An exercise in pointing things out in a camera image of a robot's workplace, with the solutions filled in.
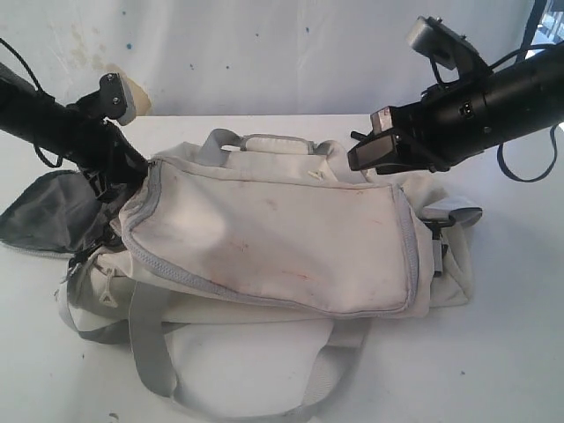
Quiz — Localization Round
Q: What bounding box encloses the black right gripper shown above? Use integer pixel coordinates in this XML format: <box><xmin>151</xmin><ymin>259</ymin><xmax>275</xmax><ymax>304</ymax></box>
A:
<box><xmin>347</xmin><ymin>99</ymin><xmax>485</xmax><ymax>173</ymax></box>

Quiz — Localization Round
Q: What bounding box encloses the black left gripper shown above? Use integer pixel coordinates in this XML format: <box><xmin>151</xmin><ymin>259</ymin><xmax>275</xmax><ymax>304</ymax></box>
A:
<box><xmin>63</xmin><ymin>94</ymin><xmax>149</xmax><ymax>189</ymax></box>

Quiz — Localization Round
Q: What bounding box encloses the white duffel bag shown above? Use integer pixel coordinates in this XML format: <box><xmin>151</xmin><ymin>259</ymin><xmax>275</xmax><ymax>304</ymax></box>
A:
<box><xmin>1</xmin><ymin>129</ymin><xmax>483</xmax><ymax>422</ymax></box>

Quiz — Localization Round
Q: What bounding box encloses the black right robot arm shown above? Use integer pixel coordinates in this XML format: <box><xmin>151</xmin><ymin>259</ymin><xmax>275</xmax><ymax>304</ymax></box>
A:
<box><xmin>347</xmin><ymin>44</ymin><xmax>563</xmax><ymax>174</ymax></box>

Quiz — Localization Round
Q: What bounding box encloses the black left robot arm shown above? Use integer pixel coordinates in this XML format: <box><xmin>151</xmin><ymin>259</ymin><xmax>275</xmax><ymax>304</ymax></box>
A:
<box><xmin>1</xmin><ymin>65</ymin><xmax>148</xmax><ymax>199</ymax></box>

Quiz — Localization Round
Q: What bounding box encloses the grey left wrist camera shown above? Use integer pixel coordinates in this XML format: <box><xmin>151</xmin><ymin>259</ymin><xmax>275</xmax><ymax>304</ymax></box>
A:
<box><xmin>99</xmin><ymin>72</ymin><xmax>137</xmax><ymax>126</ymax></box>

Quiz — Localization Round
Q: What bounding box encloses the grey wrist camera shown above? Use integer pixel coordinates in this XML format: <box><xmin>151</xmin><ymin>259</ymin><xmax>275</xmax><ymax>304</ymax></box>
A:
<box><xmin>99</xmin><ymin>72</ymin><xmax>137</xmax><ymax>126</ymax></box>
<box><xmin>406</xmin><ymin>16</ymin><xmax>488</xmax><ymax>76</ymax></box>

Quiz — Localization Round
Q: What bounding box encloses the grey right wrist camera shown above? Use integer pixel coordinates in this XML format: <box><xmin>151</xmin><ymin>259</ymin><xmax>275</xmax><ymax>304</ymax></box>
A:
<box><xmin>406</xmin><ymin>16</ymin><xmax>488</xmax><ymax>76</ymax></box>

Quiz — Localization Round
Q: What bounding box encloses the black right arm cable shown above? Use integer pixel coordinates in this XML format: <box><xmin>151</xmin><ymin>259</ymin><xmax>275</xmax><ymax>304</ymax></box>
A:
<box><xmin>496</xmin><ymin>125</ymin><xmax>559</xmax><ymax>182</ymax></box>

